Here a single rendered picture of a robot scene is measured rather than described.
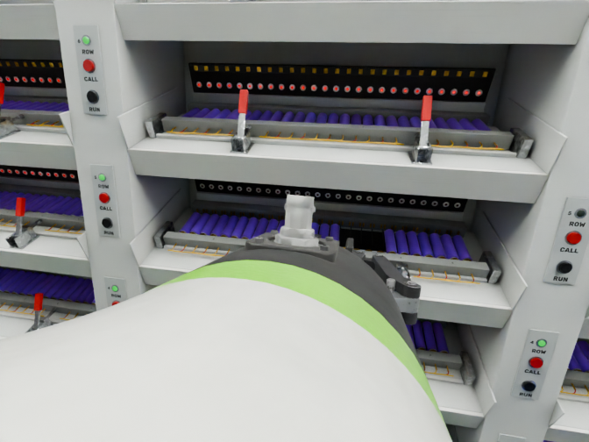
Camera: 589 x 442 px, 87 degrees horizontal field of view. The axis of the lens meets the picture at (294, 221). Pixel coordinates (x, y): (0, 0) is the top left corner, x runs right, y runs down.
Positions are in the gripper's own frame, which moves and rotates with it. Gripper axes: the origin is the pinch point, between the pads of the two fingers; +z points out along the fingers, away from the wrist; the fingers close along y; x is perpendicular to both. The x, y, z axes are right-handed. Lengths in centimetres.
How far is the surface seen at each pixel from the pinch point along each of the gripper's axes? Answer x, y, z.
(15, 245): 9, 59, 13
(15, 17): -28, 51, 7
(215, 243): 4.3, 21.7, 18.2
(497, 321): 10.7, -25.4, 18.1
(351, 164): -10.8, -0.9, 12.1
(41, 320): 25, 59, 18
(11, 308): 26, 71, 22
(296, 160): -10.8, 7.0, 11.6
